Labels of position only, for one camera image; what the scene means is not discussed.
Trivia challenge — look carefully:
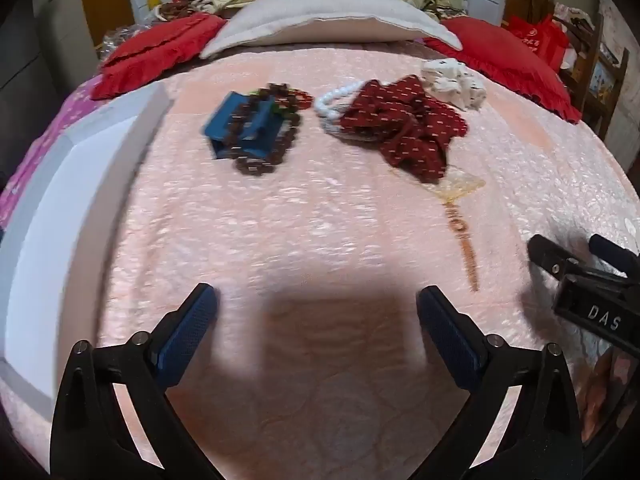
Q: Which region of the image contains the wooden chair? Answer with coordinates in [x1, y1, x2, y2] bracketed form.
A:
[552, 13, 630, 141]

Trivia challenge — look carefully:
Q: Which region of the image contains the pink bedspread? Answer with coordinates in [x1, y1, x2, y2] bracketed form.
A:
[1, 44, 639, 479]

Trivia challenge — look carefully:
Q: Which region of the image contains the dark red dotted scrunchie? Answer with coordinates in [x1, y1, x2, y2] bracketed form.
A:
[340, 75, 469, 182]

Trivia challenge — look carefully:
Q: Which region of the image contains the white pillow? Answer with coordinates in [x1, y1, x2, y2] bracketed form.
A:
[200, 0, 462, 60]

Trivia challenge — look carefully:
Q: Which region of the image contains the red ruffled cushion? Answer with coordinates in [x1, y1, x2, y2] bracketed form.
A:
[91, 12, 227, 101]
[422, 16, 582, 124]

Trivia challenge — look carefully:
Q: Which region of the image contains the white pearl bead bracelet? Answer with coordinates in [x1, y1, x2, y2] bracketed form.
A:
[313, 80, 367, 123]

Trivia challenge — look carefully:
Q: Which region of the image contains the clear plastic bag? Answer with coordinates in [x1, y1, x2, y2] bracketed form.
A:
[94, 24, 150, 62]

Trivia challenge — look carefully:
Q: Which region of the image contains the red shopping bag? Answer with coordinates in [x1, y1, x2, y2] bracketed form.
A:
[506, 15, 570, 73]

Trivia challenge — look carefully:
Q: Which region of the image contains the purple floral sheet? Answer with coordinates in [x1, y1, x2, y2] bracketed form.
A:
[0, 75, 102, 231]

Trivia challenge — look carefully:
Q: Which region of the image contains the red large bead bracelet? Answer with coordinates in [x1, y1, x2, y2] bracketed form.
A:
[278, 86, 315, 111]

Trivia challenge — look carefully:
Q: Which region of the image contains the cream dotted scrunchie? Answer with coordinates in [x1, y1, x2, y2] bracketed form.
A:
[421, 58, 487, 110]

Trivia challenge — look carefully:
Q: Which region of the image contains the blue hair claw clip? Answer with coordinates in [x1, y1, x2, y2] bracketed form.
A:
[203, 92, 284, 160]

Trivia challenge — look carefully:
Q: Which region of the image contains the dark brown bead bracelet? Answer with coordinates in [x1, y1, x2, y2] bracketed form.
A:
[228, 83, 304, 177]

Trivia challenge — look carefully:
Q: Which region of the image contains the red ruffled cushion right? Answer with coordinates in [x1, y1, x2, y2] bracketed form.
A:
[422, 16, 582, 124]

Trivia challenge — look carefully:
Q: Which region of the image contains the white tray box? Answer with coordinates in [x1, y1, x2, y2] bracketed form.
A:
[1, 81, 171, 419]

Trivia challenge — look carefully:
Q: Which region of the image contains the red ruffled cushion left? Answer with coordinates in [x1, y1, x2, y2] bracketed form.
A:
[91, 12, 227, 101]

